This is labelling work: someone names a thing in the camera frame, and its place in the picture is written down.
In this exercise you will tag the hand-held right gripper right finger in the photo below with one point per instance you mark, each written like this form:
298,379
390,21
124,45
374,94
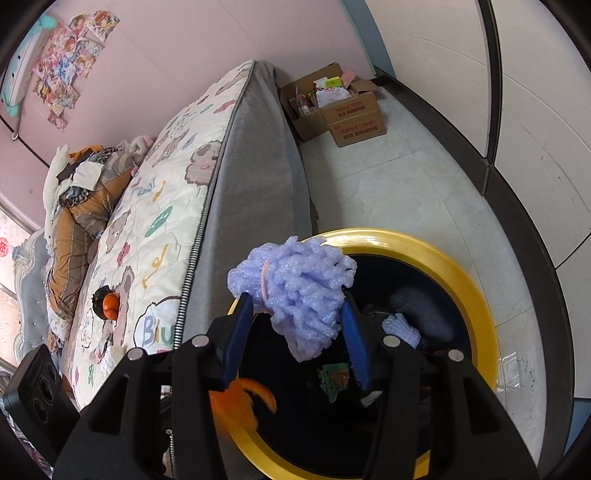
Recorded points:
358,341

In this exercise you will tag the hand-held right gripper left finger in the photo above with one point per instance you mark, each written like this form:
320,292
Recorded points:
238,332

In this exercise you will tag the white foam net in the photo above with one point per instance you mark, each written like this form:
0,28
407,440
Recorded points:
400,328

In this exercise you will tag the green snack wrapper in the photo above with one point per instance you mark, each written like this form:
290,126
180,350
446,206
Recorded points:
334,381

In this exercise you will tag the purple foam net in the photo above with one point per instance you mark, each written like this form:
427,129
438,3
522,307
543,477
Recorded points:
300,295

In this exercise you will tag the yellow rimmed black trash bin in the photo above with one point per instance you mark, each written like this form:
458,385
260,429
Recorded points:
415,249

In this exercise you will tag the white patterned cloth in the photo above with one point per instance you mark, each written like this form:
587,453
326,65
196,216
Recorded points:
57,332

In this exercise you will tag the grey tufted headboard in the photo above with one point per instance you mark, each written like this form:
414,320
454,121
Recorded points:
30,286

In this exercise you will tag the black and orange toy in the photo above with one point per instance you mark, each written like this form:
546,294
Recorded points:
99,300

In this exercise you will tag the small orange fruit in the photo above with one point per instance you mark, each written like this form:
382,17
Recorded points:
111,307

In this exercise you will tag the brown checked quilt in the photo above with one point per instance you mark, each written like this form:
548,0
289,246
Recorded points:
74,240

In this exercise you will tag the cartoon printed bed mattress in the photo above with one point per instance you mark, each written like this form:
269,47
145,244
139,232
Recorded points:
175,184

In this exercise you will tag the pink plush toy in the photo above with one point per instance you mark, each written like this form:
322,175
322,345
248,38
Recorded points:
141,144

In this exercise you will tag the white plush toy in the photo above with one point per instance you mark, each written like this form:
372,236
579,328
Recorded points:
53,180

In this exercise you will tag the white folded cloth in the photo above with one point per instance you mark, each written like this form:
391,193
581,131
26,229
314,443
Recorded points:
87,175

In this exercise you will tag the red printed cardboard box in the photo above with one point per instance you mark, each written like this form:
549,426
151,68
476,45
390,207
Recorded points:
358,122

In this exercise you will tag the open plain cardboard box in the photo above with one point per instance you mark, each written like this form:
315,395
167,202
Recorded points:
311,124

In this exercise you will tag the white plastic bag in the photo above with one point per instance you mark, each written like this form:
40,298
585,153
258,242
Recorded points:
333,97

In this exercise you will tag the green yellow packet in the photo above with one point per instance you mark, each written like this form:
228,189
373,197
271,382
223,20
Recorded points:
333,82

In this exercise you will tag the pink packet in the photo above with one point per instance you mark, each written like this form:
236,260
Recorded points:
348,76

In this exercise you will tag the white panelled wardrobe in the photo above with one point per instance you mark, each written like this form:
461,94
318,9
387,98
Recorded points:
531,115

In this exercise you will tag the window with metal frame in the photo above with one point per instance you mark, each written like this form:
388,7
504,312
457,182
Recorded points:
9,277

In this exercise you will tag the cluster of cartoon wall posters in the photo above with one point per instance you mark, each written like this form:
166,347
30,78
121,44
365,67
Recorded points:
69,64

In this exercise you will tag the white wall air conditioner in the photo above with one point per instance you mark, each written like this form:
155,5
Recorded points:
23,60

